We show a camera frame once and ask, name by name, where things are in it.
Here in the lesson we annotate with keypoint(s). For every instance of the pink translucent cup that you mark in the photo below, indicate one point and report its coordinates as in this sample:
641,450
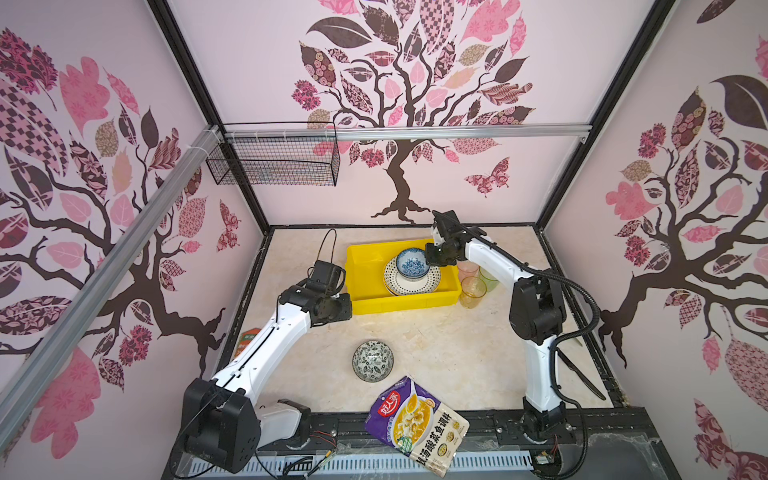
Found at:
467,269

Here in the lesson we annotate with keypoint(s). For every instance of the purple seasoning packet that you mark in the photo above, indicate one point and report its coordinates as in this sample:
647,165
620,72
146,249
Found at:
417,424

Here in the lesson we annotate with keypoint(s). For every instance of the yellow translucent cup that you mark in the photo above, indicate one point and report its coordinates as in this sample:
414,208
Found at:
473,291

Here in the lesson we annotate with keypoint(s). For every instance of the green translucent cup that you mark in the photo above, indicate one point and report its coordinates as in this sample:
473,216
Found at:
488,279

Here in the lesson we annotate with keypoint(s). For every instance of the green patterned bowl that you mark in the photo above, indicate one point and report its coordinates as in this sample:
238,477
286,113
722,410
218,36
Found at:
373,361

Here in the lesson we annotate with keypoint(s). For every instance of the yellow plastic bin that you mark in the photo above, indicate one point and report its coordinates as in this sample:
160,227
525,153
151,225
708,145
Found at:
366,267

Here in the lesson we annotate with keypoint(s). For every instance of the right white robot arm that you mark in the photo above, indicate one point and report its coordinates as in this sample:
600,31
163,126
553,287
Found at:
536,313

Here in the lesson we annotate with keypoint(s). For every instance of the aluminium rail left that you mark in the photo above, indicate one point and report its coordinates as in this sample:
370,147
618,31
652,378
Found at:
38,371

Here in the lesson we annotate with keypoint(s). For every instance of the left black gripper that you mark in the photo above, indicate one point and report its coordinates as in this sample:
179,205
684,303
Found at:
345,313

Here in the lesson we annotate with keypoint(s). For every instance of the white vent grille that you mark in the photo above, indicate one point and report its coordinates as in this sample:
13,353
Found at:
361,466

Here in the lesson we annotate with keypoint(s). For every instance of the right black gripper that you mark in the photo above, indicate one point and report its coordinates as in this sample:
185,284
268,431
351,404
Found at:
431,260

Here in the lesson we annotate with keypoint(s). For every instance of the yellow dotted plate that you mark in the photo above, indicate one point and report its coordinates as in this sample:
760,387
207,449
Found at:
400,285

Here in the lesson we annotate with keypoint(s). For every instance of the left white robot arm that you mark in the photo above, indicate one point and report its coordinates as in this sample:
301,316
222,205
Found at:
222,422

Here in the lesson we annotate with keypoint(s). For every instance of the aluminium rail back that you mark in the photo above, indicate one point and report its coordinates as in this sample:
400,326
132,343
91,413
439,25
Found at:
408,132

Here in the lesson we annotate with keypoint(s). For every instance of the blue floral bowl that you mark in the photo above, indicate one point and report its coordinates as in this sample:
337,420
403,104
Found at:
412,264

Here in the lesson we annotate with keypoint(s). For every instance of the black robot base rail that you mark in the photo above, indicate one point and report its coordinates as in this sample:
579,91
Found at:
614,443

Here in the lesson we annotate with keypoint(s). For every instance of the black wire basket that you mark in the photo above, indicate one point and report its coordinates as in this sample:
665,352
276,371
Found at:
291,153

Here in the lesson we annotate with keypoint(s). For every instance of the aluminium rail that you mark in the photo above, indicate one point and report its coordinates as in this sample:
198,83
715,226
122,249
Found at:
408,132
38,371

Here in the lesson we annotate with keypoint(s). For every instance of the green food packet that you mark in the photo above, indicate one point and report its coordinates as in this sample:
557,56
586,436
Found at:
246,338

